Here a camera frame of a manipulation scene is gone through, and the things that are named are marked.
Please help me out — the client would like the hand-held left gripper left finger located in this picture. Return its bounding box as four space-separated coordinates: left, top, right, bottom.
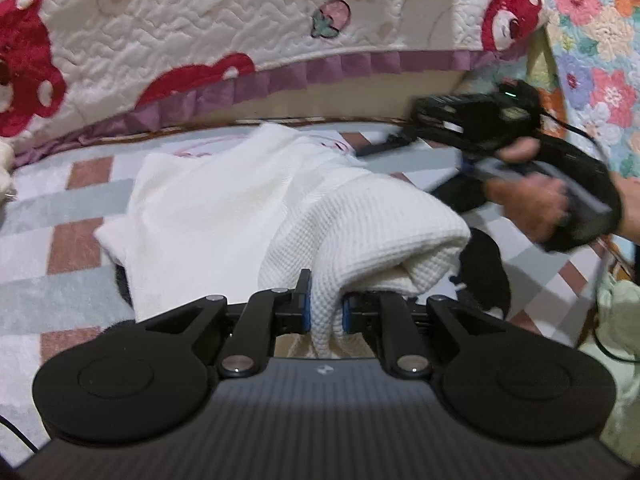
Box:
145 269 313 378

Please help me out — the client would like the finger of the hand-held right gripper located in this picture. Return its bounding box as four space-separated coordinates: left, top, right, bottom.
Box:
354 127 426 158

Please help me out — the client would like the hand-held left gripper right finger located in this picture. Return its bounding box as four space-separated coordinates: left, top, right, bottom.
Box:
341 290 508 380

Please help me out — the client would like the cream waffle-knit sweatshirt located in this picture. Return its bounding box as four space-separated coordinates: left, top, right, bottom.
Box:
94 122 472 358

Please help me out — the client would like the person's right forearm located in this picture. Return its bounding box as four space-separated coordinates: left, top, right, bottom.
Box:
610 174 640 248

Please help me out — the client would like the person's right hand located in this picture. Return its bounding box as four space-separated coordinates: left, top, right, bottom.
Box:
484 137 571 245

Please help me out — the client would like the beige bed base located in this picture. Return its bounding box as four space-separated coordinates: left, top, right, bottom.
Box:
185 65 481 128

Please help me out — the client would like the floral patchwork quilt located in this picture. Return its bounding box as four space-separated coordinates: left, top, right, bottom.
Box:
520 0 640 183

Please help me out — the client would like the white quilted bear-print bedspread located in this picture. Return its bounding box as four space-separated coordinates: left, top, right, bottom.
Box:
0 0 548 171

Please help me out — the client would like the light green cloth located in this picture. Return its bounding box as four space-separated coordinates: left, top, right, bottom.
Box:
592 267 640 441

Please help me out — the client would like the checkered rug with dog print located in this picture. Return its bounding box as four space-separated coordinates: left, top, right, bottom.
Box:
0 122 621 361

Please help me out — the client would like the right hand-held gripper cable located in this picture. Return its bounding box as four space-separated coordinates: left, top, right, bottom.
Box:
537 107 640 363

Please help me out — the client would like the hand-held gripper cable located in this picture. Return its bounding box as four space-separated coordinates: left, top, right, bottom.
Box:
537 107 640 363
0 412 38 456

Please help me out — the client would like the left hand-held gripper cable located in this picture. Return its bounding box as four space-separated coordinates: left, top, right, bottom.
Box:
0 412 38 456

